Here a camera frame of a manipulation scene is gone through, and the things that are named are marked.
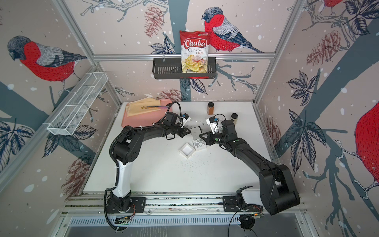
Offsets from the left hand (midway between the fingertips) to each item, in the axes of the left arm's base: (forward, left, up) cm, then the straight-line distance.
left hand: (193, 129), depth 98 cm
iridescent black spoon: (+26, +31, -5) cm, 41 cm away
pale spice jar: (+8, -29, +4) cm, 30 cm away
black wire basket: (+40, +16, +21) cm, 48 cm away
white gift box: (-9, -4, -4) cm, 11 cm away
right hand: (-11, -5, +10) cm, 16 cm away
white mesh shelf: (-10, +62, +25) cm, 67 cm away
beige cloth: (+25, +49, -6) cm, 55 cm away
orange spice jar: (+17, -13, +2) cm, 21 cm away
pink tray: (+14, +37, -6) cm, 40 cm away
